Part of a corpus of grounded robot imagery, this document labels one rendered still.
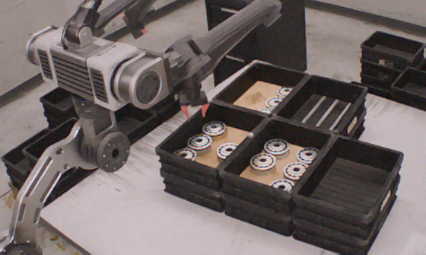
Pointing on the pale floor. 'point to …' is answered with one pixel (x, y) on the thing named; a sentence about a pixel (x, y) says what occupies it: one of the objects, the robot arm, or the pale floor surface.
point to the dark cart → (294, 8)
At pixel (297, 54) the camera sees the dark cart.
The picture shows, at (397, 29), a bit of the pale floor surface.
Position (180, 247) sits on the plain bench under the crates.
